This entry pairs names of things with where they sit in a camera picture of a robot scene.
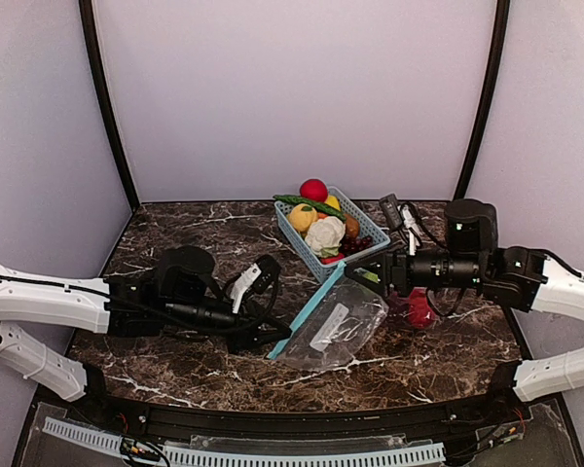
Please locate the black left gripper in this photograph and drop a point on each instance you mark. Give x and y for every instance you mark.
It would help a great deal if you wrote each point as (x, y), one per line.
(252, 332)

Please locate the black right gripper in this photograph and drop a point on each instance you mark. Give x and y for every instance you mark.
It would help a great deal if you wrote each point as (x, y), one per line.
(396, 271)

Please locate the clear zip bag blue zipper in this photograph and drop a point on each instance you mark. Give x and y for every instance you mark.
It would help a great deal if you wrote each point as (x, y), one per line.
(396, 312)

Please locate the red toy apple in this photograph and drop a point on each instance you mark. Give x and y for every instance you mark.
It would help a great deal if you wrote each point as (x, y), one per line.
(418, 312)

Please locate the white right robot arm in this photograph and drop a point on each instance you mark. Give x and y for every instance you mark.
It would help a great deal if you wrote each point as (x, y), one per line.
(516, 277)

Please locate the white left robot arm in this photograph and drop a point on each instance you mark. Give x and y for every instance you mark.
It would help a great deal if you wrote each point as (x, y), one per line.
(110, 307)

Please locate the dark purple toy grapes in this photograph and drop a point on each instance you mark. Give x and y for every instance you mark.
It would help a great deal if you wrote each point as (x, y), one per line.
(350, 246)

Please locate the blue perforated plastic basket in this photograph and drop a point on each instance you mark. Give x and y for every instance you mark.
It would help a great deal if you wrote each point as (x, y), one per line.
(367, 227)

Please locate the brown toy kiwi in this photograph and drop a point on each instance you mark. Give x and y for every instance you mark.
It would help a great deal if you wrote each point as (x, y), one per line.
(352, 227)

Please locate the red toy strawberry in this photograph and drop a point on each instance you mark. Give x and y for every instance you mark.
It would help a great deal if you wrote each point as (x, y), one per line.
(332, 259)

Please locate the white toy cauliflower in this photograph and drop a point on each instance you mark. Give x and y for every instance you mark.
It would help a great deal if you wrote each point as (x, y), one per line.
(324, 236)

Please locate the yellow toy lemon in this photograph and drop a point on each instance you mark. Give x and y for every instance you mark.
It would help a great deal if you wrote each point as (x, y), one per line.
(333, 202)

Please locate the green toy cucumber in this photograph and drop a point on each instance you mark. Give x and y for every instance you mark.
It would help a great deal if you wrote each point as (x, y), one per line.
(317, 205)

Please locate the red toy tomato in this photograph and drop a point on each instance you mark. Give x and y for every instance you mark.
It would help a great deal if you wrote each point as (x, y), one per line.
(314, 189)

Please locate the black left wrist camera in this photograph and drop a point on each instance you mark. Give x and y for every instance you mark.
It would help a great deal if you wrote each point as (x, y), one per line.
(182, 274)

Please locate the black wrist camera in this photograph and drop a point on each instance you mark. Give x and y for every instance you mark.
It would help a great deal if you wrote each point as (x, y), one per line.
(471, 226)
(182, 274)

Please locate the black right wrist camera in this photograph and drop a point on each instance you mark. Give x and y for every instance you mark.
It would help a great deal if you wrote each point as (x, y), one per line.
(471, 226)

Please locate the black front frame rail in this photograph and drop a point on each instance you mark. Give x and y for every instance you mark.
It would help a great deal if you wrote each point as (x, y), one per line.
(539, 433)

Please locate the white slotted cable duct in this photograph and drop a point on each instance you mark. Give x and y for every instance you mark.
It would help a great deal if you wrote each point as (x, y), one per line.
(212, 451)

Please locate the black right frame post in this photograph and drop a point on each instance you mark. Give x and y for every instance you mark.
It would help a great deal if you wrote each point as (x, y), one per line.
(500, 24)

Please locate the black frame post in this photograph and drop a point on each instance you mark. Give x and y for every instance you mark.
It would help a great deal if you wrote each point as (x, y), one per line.
(500, 24)
(104, 102)

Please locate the black left frame post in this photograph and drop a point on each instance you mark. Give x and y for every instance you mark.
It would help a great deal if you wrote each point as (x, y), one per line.
(104, 102)

